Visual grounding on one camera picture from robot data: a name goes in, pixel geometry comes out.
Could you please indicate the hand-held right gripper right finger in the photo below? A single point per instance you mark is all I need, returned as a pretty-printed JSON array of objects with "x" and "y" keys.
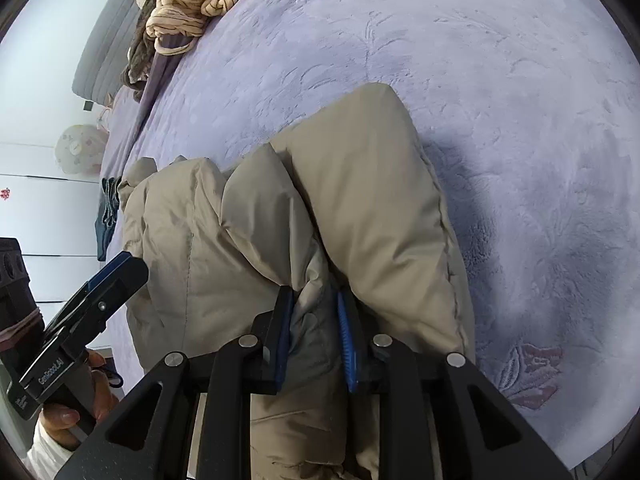
[{"x": 347, "y": 340}]

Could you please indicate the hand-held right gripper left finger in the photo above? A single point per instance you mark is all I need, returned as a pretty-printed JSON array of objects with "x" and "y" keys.
[{"x": 282, "y": 330}]

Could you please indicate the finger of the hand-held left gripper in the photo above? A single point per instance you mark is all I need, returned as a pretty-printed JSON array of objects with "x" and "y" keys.
[
  {"x": 127, "y": 285},
  {"x": 110, "y": 270}
]

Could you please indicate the beige puffer jacket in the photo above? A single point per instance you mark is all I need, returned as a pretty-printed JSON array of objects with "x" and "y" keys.
[{"x": 250, "y": 240}]

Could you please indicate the person's left forearm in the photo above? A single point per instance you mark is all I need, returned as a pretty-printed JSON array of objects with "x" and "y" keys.
[{"x": 45, "y": 452}]

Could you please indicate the person's left hand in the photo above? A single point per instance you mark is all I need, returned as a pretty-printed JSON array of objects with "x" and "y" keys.
[{"x": 102, "y": 400}]

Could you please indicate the folded dark blue jeans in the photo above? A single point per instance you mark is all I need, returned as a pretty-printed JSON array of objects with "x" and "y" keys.
[{"x": 105, "y": 230}]

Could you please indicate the white wardrobe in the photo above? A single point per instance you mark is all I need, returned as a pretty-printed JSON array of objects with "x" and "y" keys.
[{"x": 50, "y": 210}]

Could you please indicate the white covered fan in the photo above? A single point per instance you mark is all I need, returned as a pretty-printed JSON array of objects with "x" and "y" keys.
[{"x": 80, "y": 150}]

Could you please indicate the red paper door sticker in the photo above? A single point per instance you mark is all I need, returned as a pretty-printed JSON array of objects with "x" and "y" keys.
[{"x": 5, "y": 193}]

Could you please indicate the greyish purple cloth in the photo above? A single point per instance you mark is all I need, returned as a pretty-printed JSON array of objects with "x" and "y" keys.
[{"x": 160, "y": 77}]

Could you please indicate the brown fuzzy cloth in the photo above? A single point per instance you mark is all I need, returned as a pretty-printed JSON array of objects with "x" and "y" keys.
[{"x": 140, "y": 67}]

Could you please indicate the grey padded headboard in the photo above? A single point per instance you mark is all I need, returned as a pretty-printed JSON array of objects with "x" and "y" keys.
[{"x": 100, "y": 60}]

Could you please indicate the lavender bed blanket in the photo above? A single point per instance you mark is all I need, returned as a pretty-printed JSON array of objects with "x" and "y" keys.
[{"x": 450, "y": 85}]

